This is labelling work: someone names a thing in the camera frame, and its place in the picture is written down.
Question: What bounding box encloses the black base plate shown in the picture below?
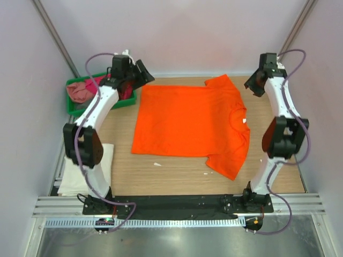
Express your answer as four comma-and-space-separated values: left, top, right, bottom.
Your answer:
83, 194, 274, 221

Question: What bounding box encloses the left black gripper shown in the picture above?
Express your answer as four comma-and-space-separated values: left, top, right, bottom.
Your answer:
124, 61, 155, 90

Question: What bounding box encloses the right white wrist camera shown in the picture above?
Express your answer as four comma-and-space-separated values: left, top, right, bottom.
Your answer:
277, 55, 285, 70

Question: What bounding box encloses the aluminium corner post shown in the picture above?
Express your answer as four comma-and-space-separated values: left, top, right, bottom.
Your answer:
31, 0, 80, 78
279, 0, 318, 53

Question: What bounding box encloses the folded white t shirt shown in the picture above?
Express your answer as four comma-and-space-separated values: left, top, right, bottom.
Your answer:
57, 143, 114, 196

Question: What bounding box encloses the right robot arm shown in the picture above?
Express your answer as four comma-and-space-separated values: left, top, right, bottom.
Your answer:
241, 52, 309, 212

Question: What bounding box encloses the grey t shirt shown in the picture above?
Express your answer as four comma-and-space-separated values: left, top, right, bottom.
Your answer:
74, 103, 88, 110

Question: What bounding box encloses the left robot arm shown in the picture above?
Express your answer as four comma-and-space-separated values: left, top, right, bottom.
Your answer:
63, 52, 155, 214

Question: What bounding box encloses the green plastic bin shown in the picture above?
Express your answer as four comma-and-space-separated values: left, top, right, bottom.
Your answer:
66, 73, 137, 120

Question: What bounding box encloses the magenta t shirt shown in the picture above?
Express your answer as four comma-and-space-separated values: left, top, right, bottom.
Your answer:
84, 75, 133, 100

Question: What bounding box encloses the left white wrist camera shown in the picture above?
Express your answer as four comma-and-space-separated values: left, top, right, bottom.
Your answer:
121, 49, 136, 64

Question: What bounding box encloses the aluminium front rail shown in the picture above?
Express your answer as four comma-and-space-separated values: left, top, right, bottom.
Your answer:
32, 193, 325, 218

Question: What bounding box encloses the white slotted cable duct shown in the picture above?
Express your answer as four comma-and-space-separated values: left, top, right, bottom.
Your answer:
45, 217, 245, 229

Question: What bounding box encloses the right aluminium corner post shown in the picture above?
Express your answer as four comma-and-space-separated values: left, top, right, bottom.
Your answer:
279, 0, 318, 53

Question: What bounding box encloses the dusty pink t shirt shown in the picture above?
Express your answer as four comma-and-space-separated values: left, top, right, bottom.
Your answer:
66, 82, 94, 103

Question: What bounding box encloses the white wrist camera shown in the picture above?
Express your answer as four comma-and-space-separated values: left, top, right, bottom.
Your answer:
121, 49, 136, 64
277, 55, 285, 70

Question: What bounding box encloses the orange t shirt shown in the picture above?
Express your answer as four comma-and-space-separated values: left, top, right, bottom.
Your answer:
131, 74, 250, 180

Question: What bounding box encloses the left aluminium corner post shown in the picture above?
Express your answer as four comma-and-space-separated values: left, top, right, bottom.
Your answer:
31, 0, 80, 78

